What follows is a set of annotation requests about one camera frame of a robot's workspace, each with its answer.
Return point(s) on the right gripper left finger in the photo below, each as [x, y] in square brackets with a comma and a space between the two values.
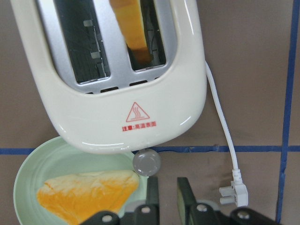
[144, 212]

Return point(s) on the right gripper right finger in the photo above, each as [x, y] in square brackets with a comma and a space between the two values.
[191, 211]

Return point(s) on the white two-slot toaster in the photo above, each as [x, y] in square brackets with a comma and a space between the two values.
[97, 96]

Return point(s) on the bread slice in toaster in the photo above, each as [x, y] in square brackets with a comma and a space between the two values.
[130, 20]

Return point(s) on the triangular bread on plate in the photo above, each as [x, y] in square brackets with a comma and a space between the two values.
[76, 197]

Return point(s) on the light green plate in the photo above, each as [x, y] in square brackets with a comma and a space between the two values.
[52, 159]

